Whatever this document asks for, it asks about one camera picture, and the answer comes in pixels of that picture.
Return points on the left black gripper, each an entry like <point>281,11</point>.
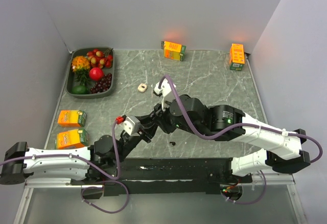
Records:
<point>147,132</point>

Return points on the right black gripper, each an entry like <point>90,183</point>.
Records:
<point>161,118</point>

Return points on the beige earbud charging case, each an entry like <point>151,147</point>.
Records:
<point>142,88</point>

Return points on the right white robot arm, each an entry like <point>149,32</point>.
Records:
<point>280,150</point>

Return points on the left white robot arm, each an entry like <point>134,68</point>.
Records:
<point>101,160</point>

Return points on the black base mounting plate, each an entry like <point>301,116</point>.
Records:
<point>175,175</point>

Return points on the dark purple grape bunch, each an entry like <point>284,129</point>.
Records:
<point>103,85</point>

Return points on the orange juice box back centre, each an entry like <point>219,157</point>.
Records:
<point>173,51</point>

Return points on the orange juice box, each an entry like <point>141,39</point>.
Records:
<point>236,57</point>
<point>72,118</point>
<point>72,139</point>
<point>173,51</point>

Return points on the orange juice box left lower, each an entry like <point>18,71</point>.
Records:
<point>72,139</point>

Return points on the dark grey fruit tray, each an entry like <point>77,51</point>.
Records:
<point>71,82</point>

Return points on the red apple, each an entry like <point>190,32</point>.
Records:
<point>96,74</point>

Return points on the green avocado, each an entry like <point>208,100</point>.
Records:
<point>80,90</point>

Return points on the orange juice box left upper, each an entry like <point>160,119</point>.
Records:
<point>72,118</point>

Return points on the red cherry bunch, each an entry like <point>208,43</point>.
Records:
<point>100,59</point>

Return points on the orange juice box back right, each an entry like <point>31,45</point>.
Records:
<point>236,57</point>

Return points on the orange yellow flower pineapple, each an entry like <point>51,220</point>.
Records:
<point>81,67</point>

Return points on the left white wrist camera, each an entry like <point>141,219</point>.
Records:
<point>129,124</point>

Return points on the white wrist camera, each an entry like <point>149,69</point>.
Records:
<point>129,124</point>
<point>163,90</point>

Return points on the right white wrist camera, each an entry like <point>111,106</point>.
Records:
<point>163,90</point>

